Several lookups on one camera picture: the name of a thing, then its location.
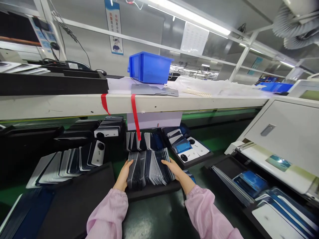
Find bundle of blue film covers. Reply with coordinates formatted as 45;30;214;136
232;170;269;199

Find dark monitor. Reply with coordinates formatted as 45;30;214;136
0;11;42;47

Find white paper label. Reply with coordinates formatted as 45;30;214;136
127;111;183;131

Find stack of black trays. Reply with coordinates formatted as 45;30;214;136
93;115;126;144

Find clear plastic bags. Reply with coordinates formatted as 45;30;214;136
171;75;260;97

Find black foam tray with covers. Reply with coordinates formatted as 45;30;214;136
161;125;215;170

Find grey flat cardboard sheet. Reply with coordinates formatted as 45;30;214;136
130;83;180;97

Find white metal frame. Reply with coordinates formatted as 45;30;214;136
32;0;319;83

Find black tray with thin sheets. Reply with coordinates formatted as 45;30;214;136
201;154;271;208

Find row of white filmed covers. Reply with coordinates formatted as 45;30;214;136
251;186;319;239

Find short red tape strip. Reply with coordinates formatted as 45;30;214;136
100;93;111;116

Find person's left hand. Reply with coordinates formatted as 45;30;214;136
113;159;135;192

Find long red tape strip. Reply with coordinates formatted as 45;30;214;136
130;93;142;141

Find grey ribbed duct hoses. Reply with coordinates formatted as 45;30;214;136
271;4;319;50

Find beige ribbed strip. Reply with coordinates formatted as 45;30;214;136
182;89;213;98

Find blue bins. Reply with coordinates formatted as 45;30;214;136
256;81;295;93

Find row of dark phone covers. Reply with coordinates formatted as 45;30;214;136
125;131;163;152
127;149;176;192

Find hanging white paper sheet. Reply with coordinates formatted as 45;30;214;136
180;22;210;56

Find white machine cabinet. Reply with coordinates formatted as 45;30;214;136
224;79;319;200

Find white conveyor shelf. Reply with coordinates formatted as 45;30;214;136
0;76;274;121

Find blue white wall poster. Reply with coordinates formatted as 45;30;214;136
104;0;124;56

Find black foam lid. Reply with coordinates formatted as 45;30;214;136
37;161;117;239

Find row of blue phone covers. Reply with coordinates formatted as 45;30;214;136
0;188;55;239

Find pile of white covers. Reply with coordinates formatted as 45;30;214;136
0;61;51;75

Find person's right hand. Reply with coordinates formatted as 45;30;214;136
161;159;194;194

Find row of grey phone covers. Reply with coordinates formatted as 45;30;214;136
26;143;100;189

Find black round device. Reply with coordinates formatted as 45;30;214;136
65;59;91;70

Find fluorescent tube light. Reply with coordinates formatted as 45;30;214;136
146;0;232;36

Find white phone cover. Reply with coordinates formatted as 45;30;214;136
94;128;120;139
177;152;200;164
90;140;106;167
186;136;210;158

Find blue plastic bin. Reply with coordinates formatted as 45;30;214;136
127;51;175;85

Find long black foam trays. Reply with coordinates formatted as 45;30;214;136
0;65;110;97

